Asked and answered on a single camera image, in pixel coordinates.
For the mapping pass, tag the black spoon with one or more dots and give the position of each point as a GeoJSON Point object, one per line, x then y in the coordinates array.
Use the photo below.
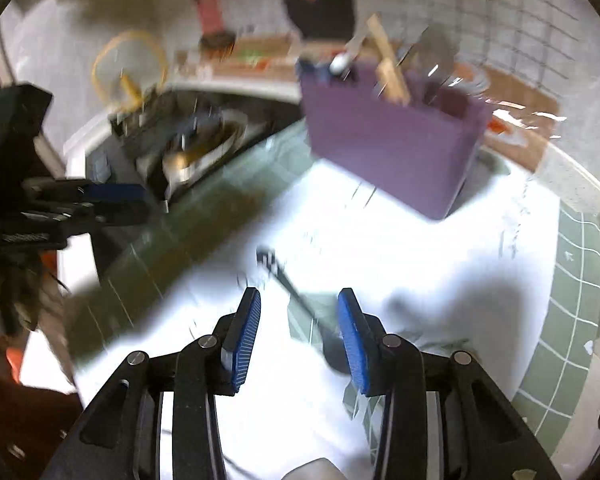
{"type": "Point", "coordinates": [290, 285]}

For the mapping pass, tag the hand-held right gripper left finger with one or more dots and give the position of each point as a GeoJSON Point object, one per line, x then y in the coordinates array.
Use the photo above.
{"type": "Point", "coordinates": [242, 345]}

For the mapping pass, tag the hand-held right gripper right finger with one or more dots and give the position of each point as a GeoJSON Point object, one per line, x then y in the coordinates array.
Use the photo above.
{"type": "Point", "coordinates": [355, 345]}

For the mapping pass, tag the printed kitchen wall poster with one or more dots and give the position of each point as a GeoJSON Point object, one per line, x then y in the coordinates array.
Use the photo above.
{"type": "Point", "coordinates": [530, 35]}

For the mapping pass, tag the green grid cutting mat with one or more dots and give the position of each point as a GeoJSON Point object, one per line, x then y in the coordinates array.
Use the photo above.
{"type": "Point", "coordinates": [575, 285]}

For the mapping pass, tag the white paper sheet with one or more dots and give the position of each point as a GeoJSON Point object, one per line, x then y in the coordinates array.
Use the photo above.
{"type": "Point", "coordinates": [430, 270]}

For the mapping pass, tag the wooden spatula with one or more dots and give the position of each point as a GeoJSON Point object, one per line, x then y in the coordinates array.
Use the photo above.
{"type": "Point", "coordinates": [387, 70]}

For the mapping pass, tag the purple utensil container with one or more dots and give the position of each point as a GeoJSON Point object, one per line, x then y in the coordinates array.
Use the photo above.
{"type": "Point", "coordinates": [390, 150]}

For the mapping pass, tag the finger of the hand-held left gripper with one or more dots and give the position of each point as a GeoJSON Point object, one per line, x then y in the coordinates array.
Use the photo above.
{"type": "Point", "coordinates": [105, 214]}
{"type": "Point", "coordinates": [110, 192]}

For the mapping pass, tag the metal spatula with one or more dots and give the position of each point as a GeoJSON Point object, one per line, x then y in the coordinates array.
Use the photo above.
{"type": "Point", "coordinates": [435, 50]}

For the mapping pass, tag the blue utensil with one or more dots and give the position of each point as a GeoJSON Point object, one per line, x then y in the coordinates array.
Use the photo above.
{"type": "Point", "coordinates": [311, 69]}

